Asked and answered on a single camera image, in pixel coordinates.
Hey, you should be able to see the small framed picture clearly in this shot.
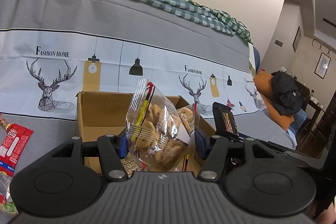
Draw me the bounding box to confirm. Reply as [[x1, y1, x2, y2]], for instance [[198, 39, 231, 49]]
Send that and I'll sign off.
[[292, 26, 302, 52]]

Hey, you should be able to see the small brown orange candy bar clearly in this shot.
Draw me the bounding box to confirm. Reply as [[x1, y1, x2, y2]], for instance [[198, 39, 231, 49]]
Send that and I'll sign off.
[[0, 114, 11, 132]]

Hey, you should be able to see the red flat snack packet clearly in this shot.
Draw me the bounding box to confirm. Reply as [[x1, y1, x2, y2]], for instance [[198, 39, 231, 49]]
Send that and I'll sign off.
[[0, 123, 34, 177]]

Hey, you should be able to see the clear bag of cookies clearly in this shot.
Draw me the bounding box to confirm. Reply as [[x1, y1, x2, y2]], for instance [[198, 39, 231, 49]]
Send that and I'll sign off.
[[126, 77, 200, 172]]

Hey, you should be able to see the orange cushion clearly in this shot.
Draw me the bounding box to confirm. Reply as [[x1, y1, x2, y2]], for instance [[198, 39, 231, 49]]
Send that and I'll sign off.
[[253, 71, 294, 131]]

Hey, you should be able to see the dark brown snack bar wrapper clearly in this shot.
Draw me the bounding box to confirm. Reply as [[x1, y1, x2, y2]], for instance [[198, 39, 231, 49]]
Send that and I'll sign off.
[[213, 102, 238, 135]]

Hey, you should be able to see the clear green sachima packet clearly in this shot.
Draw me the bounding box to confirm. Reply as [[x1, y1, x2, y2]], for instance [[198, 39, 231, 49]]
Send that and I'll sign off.
[[0, 195, 18, 215]]

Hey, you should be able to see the black jacket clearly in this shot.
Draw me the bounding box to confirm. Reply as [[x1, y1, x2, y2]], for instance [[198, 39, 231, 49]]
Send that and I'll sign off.
[[271, 71, 303, 116]]

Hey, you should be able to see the silver snack bar wrapper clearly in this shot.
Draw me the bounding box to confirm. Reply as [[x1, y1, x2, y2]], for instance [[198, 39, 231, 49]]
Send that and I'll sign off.
[[0, 171, 12, 203]]

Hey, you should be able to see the clear bag of nut mix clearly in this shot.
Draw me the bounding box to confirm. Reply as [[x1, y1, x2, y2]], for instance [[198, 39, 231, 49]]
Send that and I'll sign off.
[[121, 157, 141, 177]]

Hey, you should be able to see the brown cardboard box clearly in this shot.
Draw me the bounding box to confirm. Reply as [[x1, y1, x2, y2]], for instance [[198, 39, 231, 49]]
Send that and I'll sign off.
[[76, 92, 216, 176]]

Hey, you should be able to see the grey deer print sofa cover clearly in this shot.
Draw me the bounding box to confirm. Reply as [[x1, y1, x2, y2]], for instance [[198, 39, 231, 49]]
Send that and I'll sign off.
[[1, 0, 292, 167]]

